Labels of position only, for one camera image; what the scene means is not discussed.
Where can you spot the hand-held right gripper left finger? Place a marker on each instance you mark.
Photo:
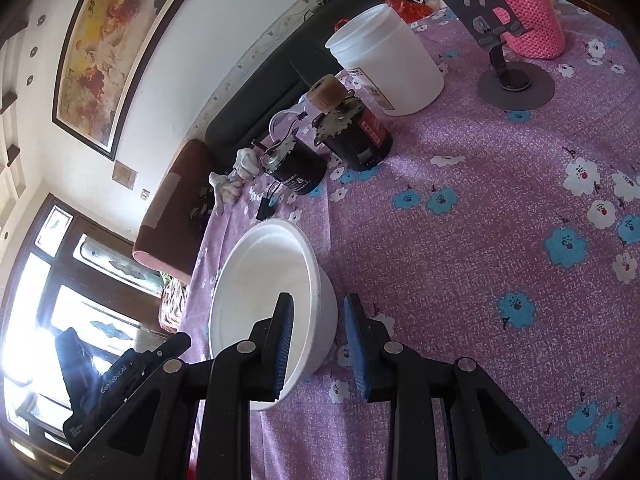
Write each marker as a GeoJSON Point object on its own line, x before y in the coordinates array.
{"type": "Point", "coordinates": [286, 340]}

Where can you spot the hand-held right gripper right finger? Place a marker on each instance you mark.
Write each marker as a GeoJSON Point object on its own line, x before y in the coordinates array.
{"type": "Point", "coordinates": [356, 350]}

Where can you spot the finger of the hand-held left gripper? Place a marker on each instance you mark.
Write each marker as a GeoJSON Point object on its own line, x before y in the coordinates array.
{"type": "Point", "coordinates": [172, 347]}

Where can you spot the small white foam bowl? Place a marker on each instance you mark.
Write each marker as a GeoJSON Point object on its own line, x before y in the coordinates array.
{"type": "Point", "coordinates": [260, 280]}

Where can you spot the wicker basket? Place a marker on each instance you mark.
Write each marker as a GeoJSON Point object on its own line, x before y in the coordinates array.
{"type": "Point", "coordinates": [174, 305]}

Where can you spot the red upholstered seat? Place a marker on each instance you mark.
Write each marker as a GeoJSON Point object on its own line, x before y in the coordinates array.
{"type": "Point", "coordinates": [165, 230]}

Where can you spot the wooden framed glass door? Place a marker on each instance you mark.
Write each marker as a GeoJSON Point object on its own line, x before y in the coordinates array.
{"type": "Point", "coordinates": [30, 280]}

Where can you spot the black binder clip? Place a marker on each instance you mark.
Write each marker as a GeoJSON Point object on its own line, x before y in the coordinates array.
{"type": "Point", "coordinates": [264, 209]}

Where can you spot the white crumpled cloth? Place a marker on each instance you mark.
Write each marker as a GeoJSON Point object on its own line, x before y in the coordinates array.
{"type": "Point", "coordinates": [230, 187]}

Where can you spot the black can with gear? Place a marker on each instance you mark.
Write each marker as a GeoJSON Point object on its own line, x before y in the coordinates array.
{"type": "Point", "coordinates": [300, 170]}

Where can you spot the purple floral tablecloth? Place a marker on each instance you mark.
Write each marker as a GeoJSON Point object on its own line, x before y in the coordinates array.
{"type": "Point", "coordinates": [475, 210]}

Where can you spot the black can with red label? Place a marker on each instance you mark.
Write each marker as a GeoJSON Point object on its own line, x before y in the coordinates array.
{"type": "Point", "coordinates": [360, 140]}

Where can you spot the dark sofa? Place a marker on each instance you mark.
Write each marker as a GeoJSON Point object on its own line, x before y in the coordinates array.
{"type": "Point", "coordinates": [250, 105]}

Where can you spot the cork stopper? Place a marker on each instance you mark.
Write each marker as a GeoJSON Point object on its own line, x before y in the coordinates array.
{"type": "Point", "coordinates": [325, 92]}

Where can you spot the white plastic jar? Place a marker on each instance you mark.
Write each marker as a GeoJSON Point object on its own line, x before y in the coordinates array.
{"type": "Point", "coordinates": [390, 60]}

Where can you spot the grey metal phone stand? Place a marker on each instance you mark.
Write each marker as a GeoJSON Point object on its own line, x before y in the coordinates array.
{"type": "Point", "coordinates": [515, 90]}

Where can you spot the red plastic bag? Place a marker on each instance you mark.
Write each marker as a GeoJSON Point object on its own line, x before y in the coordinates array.
{"type": "Point", "coordinates": [407, 10]}

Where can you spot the pink knitted cover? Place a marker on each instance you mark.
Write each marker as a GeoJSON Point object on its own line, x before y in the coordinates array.
{"type": "Point", "coordinates": [530, 15]}

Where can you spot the small wall plaque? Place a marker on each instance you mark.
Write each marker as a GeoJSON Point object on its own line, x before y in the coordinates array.
{"type": "Point", "coordinates": [124, 175]}

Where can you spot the framed wall painting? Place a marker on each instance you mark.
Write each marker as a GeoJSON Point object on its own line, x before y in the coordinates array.
{"type": "Point", "coordinates": [120, 45]}

